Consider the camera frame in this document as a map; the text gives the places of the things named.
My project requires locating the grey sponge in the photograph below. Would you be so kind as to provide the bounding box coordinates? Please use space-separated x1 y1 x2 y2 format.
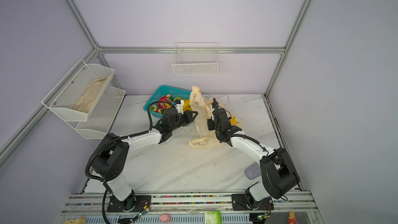
245 163 261 180

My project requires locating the yellow banana bunch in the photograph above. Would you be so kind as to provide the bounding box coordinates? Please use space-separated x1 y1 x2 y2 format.
183 100 192 112

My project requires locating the white mesh shelf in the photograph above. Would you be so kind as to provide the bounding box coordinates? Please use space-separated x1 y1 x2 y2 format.
42 60 114 122
74 86 125 140

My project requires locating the red figurine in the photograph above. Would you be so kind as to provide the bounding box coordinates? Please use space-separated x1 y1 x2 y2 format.
287 211 298 224

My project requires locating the green box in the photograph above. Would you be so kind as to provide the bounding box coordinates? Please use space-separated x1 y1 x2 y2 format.
204 211 222 224

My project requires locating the pink pig toy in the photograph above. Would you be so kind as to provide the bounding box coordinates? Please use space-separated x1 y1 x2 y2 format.
159 214 171 223

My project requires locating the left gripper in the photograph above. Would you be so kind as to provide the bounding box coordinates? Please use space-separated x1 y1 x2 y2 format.
171 110 198 132

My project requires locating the white mesh lower shelf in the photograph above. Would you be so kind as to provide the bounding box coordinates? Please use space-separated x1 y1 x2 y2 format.
74 86 125 140

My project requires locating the white mesh upper shelf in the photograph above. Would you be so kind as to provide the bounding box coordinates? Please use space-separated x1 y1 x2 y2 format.
42 60 114 122

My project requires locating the teal plastic basket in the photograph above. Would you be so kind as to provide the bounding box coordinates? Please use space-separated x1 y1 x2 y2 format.
143 85 191 118

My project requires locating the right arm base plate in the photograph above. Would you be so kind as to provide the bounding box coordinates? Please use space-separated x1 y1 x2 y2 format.
231 194 274 211

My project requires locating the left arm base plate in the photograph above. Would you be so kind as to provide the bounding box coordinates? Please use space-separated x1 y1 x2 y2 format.
107 195 152 213

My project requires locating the white wire wall basket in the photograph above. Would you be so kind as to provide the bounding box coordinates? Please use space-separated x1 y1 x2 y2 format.
172 42 219 76

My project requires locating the yellow toy figure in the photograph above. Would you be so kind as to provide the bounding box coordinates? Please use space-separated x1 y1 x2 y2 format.
64 216 86 224

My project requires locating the beige plastic bag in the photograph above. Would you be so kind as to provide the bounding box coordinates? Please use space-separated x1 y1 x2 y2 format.
188 86 240 149

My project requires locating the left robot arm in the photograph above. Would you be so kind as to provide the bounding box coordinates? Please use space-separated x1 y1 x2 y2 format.
85 100 199 204

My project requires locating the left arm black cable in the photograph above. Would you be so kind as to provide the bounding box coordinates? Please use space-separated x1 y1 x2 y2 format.
84 100 172 224

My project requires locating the red dragon fruit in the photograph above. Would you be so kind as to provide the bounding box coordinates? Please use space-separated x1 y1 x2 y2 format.
158 96 173 110

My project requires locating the aluminium front rail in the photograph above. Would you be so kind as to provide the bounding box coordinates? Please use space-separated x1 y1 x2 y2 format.
57 191 324 224

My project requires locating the beige cloth in shelf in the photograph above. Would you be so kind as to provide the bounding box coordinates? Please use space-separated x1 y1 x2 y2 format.
73 76 109 114

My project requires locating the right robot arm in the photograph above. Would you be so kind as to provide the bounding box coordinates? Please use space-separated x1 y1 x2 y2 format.
207 102 300 203

